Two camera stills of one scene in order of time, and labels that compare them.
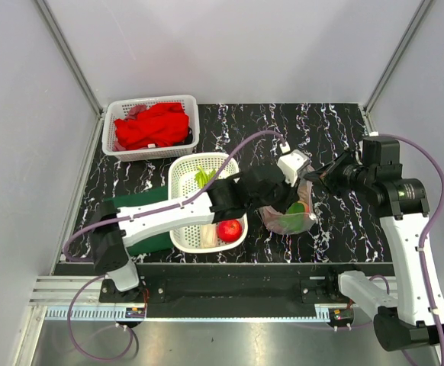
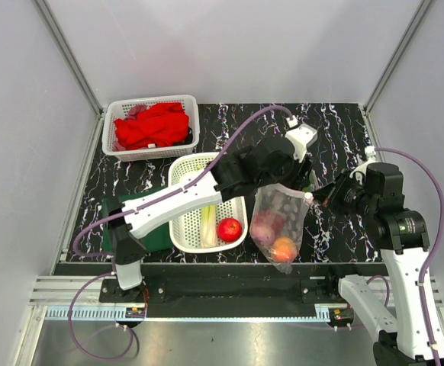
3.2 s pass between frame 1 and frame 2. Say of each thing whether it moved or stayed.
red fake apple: stayed
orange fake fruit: moved
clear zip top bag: moved
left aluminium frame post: stayed
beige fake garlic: stayed
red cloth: stayed
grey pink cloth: stayed
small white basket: stayed
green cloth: stayed
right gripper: moved
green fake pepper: moved
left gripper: moved
